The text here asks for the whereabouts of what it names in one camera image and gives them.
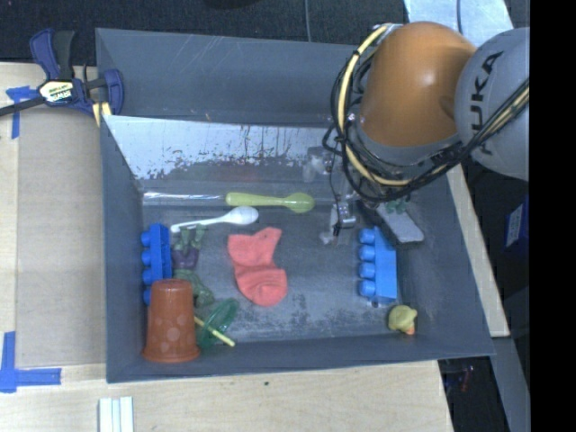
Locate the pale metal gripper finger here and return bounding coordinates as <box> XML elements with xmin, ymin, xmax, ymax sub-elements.
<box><xmin>305</xmin><ymin>146</ymin><xmax>337</xmax><ymax>184</ymax></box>
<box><xmin>319</xmin><ymin>202</ymin><xmax>358</xmax><ymax>247</ymax></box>

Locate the light green plastic spoon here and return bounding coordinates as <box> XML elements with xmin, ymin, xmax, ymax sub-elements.
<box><xmin>224</xmin><ymin>191</ymin><xmax>316</xmax><ymax>214</ymax></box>

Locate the grey flat block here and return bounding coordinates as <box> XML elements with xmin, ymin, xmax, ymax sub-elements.
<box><xmin>375</xmin><ymin>203</ymin><xmax>425</xmax><ymax>245</ymax></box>

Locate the light blue toy brick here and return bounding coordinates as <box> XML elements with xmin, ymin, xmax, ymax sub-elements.
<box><xmin>357</xmin><ymin>226</ymin><xmax>399</xmax><ymax>308</ymax></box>

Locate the grey metal bin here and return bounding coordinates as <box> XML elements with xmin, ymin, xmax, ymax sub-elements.
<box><xmin>94</xmin><ymin>27</ymin><xmax>496</xmax><ymax>384</ymax></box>

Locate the white plastic spoon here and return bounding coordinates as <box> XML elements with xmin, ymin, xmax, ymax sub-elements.
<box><xmin>169</xmin><ymin>205</ymin><xmax>260</xmax><ymax>235</ymax></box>

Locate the orange-red sock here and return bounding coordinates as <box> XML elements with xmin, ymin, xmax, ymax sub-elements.
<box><xmin>227</xmin><ymin>226</ymin><xmax>289</xmax><ymax>308</ymax></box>

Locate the yellow-green toy with orange tip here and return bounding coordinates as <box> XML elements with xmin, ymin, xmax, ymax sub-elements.
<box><xmin>387</xmin><ymin>304</ymin><xmax>419</xmax><ymax>336</ymax></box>

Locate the green clear pacifier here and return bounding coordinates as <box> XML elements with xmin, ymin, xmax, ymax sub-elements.
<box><xmin>193</xmin><ymin>298</ymin><xmax>240</xmax><ymax>350</ymax></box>

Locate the green and purple toy figure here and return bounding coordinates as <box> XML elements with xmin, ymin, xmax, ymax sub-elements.
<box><xmin>170</xmin><ymin>223</ymin><xmax>216</xmax><ymax>308</ymax></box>

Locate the dark blue toy brick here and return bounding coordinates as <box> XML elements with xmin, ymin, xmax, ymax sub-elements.
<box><xmin>139</xmin><ymin>222</ymin><xmax>175</xmax><ymax>306</ymax></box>

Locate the orange-brown plastic cup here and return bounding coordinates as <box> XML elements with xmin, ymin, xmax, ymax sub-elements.
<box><xmin>141</xmin><ymin>278</ymin><xmax>202</xmax><ymax>364</ymax></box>

